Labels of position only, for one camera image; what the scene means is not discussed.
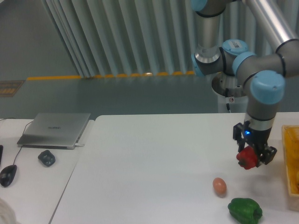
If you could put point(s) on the red bell pepper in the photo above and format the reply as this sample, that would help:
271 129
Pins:
247 158

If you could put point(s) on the white folding partition screen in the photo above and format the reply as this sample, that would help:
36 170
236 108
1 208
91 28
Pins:
128 37

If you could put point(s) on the silver closed laptop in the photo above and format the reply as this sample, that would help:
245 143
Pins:
54 130

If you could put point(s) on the yellow plastic basket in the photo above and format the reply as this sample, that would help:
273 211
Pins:
290 140

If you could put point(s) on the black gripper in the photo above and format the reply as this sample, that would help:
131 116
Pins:
247 134

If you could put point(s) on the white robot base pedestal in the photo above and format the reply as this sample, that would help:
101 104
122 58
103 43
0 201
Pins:
230 95

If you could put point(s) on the brown egg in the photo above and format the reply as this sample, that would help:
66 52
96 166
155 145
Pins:
219 186

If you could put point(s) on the small black plastic holder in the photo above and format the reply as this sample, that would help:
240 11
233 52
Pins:
47 158

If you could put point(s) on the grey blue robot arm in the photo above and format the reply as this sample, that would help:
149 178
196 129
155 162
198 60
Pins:
261 78

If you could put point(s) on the white printed bag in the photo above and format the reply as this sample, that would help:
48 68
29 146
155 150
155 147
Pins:
7 215

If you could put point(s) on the green bell pepper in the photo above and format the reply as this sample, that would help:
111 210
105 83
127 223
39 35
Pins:
245 210

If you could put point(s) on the black computer mouse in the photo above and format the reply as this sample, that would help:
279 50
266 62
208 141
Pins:
7 175

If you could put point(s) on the black device at edge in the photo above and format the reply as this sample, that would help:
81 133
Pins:
1 153

